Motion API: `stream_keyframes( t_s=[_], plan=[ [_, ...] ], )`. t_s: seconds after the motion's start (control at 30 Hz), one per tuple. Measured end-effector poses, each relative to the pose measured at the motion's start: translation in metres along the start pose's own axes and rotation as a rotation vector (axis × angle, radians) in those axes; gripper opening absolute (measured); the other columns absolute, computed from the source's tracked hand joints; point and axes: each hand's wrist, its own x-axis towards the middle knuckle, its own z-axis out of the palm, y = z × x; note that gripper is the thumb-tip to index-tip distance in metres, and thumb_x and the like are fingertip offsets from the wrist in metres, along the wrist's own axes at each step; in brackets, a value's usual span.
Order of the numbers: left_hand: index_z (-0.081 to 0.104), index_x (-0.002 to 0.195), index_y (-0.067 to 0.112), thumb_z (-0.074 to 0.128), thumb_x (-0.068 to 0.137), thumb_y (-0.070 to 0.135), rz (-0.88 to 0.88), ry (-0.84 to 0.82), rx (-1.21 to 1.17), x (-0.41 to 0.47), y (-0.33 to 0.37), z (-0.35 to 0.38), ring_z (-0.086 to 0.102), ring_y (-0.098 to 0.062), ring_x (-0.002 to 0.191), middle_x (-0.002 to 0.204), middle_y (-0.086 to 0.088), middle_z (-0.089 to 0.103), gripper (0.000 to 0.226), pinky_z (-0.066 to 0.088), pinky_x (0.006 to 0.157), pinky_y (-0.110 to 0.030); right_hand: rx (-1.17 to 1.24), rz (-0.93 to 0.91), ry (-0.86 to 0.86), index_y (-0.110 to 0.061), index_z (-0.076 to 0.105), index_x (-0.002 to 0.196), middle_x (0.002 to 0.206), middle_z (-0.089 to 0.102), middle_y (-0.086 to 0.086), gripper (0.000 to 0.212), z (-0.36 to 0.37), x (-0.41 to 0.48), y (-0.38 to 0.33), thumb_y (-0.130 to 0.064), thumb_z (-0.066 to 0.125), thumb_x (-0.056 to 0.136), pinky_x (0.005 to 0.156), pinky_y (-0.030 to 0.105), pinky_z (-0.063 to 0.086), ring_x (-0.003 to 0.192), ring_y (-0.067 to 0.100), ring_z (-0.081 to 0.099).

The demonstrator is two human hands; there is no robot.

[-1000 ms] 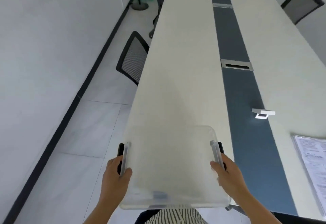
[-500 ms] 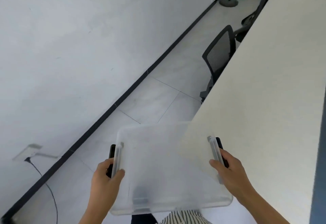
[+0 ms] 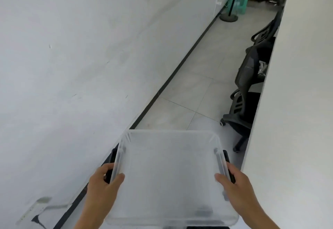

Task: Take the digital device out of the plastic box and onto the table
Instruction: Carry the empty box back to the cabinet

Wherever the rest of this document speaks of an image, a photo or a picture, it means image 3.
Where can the white power strip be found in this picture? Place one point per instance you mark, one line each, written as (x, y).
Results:
(33, 209)

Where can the person's left thumb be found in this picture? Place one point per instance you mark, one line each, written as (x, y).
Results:
(117, 182)

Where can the person's right forearm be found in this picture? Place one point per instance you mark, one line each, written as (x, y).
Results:
(256, 215)

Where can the person's right hand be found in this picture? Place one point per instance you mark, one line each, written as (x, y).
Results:
(240, 192)

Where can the person's left forearm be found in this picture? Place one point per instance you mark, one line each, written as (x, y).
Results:
(88, 217)

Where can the person's right thumb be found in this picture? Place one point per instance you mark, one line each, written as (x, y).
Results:
(223, 182)

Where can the black mesh office chair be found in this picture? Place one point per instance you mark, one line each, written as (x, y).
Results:
(245, 93)
(268, 28)

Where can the person's left hand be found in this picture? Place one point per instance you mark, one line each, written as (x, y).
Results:
(100, 188)

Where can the clear plastic storage bin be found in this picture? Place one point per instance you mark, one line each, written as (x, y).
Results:
(169, 176)

